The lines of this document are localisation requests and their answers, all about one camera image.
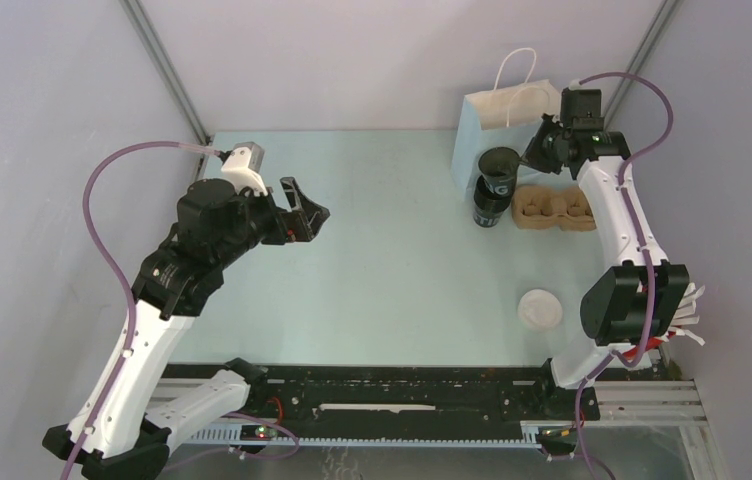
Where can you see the red cup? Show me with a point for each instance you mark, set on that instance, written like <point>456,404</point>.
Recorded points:
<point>627,357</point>

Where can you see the light blue paper bag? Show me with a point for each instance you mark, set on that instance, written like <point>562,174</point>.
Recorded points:
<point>506,115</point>

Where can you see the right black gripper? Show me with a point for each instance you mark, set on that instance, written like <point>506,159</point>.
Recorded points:
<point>535,157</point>

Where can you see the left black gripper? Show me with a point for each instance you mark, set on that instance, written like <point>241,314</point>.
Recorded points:
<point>308,216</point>

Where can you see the brown cardboard cup carrier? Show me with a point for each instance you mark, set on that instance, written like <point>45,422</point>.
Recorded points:
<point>538,207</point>

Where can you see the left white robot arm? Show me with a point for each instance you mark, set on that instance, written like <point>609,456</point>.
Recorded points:
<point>117,434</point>

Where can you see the black paper coffee cup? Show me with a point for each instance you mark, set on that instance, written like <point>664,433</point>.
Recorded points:
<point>498,170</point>

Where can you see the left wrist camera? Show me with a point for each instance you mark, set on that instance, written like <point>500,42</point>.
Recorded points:
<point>242,169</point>

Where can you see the white plastic lid on table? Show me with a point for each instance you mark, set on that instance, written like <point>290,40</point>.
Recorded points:
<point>540,310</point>

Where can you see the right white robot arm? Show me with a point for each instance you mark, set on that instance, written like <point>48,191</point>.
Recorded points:
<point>637,296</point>

